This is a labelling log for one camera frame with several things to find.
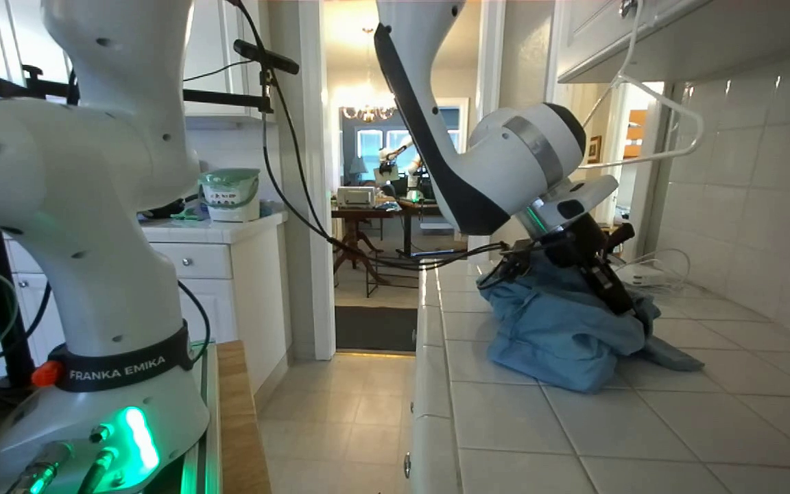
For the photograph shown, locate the white lower counter cabinet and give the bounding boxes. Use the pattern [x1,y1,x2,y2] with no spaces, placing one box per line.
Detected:
[403,273,460,494]

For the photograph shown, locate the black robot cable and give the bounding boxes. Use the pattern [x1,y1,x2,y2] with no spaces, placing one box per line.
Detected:
[224,0,516,273]

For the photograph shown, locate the white green paint bucket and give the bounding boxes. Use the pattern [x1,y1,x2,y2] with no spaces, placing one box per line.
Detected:
[199,167,259,222]

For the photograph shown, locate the wooden dining table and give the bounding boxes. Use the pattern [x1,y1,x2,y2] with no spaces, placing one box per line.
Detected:
[332,186,439,295]

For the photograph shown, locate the black tripod stand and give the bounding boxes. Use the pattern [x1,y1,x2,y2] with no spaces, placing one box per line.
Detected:
[0,75,272,388]

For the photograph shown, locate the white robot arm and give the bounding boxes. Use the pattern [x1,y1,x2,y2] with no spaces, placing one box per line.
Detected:
[0,0,646,494]

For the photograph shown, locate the white side cabinet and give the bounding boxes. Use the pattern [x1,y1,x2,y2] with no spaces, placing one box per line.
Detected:
[6,214,288,401]

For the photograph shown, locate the white power adapter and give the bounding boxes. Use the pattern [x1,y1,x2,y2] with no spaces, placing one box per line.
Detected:
[620,265,667,288]

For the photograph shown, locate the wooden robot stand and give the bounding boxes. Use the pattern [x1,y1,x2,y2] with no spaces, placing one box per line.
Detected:
[217,343,272,494]

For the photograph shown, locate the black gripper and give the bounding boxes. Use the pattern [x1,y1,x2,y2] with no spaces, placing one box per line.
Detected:
[541,217,653,335]

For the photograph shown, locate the white plastic clothes hanger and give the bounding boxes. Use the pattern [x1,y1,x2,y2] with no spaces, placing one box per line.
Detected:
[579,0,708,173]

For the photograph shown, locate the white upper cabinet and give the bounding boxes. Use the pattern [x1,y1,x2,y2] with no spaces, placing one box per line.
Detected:
[553,0,790,82]

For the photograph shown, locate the blue cloth garment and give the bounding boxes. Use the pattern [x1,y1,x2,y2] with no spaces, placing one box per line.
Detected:
[477,254,701,395]

